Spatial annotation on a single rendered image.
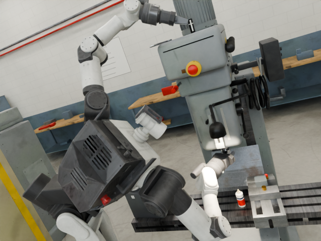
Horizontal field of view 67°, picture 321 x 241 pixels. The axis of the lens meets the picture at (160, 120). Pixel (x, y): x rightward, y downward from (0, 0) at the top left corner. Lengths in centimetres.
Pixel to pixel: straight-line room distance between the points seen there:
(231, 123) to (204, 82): 25
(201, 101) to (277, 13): 440
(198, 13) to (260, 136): 88
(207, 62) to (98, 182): 60
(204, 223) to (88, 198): 42
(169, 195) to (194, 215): 13
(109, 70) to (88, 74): 513
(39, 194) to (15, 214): 129
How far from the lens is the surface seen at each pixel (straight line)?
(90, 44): 112
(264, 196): 142
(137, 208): 165
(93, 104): 96
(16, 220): 238
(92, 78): 107
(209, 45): 99
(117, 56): 604
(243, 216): 147
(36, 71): 747
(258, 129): 172
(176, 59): 101
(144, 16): 118
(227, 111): 118
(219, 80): 110
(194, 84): 112
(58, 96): 724
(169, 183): 88
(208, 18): 139
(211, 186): 114
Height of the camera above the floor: 189
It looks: 16 degrees down
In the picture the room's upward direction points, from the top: 19 degrees counter-clockwise
